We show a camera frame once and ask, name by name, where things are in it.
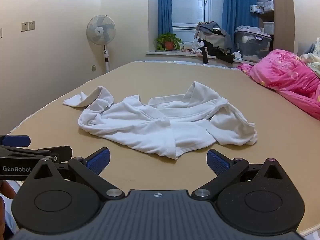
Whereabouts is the person's left hand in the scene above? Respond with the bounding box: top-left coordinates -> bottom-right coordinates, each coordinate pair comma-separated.
0,180 -> 17,235

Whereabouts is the pale floral blanket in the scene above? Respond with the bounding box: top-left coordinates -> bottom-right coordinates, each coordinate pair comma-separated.
300,37 -> 320,77

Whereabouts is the bed with tan mat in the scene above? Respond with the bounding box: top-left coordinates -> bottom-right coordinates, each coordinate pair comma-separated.
7,60 -> 320,233

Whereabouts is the wooden shelf unit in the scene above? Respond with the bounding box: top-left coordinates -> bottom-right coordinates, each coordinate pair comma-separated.
257,0 -> 300,55

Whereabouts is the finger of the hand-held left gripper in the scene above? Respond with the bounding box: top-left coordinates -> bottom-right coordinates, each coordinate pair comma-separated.
0,135 -> 31,147
0,145 -> 73,164

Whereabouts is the pile of dark clothes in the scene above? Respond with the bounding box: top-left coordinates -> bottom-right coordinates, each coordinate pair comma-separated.
192,21 -> 234,64

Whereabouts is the stack of white boxes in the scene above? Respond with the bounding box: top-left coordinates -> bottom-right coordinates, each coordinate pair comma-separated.
250,0 -> 274,14

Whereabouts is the white standing fan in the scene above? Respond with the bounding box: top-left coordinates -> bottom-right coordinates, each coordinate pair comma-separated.
86,15 -> 116,74

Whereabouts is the clear plastic storage box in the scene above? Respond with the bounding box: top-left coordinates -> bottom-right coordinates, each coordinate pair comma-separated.
234,26 -> 272,63

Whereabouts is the window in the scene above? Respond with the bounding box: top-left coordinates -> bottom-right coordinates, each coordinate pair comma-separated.
171,0 -> 224,42

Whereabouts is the potted green plant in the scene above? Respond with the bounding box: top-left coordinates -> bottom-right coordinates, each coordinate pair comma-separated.
155,33 -> 184,52

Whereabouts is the pink floral quilt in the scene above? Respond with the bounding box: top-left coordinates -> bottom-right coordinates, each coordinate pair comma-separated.
237,49 -> 320,120

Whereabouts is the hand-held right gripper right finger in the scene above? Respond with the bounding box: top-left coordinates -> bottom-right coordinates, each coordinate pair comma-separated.
191,149 -> 295,202

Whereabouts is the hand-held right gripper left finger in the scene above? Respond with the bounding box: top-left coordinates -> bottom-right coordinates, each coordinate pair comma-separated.
22,147 -> 126,202

